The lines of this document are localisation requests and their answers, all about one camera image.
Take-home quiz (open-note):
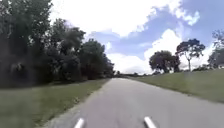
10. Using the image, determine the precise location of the grey asphalt path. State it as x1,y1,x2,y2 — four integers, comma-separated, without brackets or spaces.
39,77,224,128

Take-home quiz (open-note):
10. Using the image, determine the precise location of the round dark tree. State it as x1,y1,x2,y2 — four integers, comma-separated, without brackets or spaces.
148,50,181,74

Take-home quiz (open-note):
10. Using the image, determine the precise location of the robot's own part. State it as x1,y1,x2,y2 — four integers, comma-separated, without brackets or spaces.
143,116,157,128
73,117,86,128

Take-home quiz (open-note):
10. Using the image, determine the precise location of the dense wood of trees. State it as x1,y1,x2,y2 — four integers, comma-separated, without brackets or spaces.
0,0,116,89

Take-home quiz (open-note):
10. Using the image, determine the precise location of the tall thin-trunk tree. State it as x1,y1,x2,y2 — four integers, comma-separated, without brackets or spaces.
175,38,206,73

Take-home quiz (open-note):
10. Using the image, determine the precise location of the grass slope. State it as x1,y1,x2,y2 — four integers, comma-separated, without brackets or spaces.
128,68,224,104

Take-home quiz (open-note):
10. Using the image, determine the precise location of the grass verge beside wood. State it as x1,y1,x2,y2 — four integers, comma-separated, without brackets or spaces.
0,78,112,128

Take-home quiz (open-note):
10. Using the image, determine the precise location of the tree at picture edge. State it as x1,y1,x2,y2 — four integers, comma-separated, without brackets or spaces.
207,29,224,70

